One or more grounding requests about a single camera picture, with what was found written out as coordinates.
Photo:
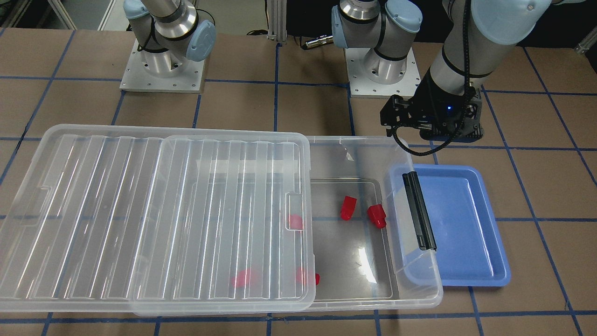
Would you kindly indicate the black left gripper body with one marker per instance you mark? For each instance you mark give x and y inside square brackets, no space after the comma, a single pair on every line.
[429,103]

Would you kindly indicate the red block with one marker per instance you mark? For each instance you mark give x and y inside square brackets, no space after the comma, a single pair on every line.
[245,278]
[302,276]
[377,215]
[295,222]
[348,207]

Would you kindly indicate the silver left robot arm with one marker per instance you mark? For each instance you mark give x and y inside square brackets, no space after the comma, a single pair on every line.
[483,33]

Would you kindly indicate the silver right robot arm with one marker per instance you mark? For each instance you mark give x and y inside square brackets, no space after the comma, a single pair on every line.
[170,34]

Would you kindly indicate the clear plastic storage box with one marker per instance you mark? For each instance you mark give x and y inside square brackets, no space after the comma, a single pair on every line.
[372,251]

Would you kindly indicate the clear plastic box lid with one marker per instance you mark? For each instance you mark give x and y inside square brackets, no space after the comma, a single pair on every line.
[157,220]

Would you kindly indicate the blue plastic tray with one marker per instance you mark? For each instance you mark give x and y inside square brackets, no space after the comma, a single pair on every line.
[470,251]

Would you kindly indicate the red block under lid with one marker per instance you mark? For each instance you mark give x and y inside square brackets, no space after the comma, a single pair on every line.
[295,222]

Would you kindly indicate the red block front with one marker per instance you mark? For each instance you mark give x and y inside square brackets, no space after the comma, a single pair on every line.
[302,276]
[245,278]

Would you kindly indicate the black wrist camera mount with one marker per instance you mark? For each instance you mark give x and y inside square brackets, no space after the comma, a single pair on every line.
[396,114]

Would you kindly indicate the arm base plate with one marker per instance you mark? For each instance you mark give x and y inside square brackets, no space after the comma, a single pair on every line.
[370,76]
[161,73]

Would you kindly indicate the black box latch handle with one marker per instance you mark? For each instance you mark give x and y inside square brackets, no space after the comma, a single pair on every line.
[420,216]

